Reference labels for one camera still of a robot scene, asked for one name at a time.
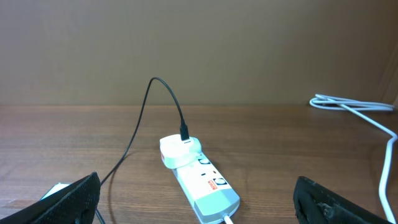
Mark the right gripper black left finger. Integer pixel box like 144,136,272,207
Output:
1,172,101,224

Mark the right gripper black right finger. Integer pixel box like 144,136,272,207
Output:
293,176,390,224

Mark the blue screen Galaxy smartphone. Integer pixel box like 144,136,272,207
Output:
41,182,70,200

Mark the black USB charging cable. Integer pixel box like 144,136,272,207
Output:
95,77,190,224

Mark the white USB charger plug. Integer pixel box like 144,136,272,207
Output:
159,134,202,169

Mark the white power extension strip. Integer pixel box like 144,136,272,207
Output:
173,154,240,224

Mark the white power strip cord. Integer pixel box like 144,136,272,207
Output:
223,93,398,224

